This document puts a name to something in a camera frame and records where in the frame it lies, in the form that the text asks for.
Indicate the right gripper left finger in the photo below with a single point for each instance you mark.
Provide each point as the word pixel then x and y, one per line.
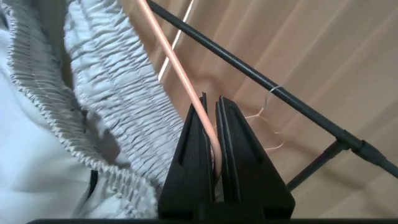
pixel 186 174

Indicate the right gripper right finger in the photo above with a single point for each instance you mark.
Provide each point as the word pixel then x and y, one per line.
pixel 248 174

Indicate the pink clothes hanger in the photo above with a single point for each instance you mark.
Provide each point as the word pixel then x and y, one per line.
pixel 178 67
pixel 265 104

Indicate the pale grey shorts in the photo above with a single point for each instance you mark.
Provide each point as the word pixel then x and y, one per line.
pixel 118 77

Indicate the black clothes rack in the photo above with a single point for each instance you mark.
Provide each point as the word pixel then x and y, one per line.
pixel 248 71

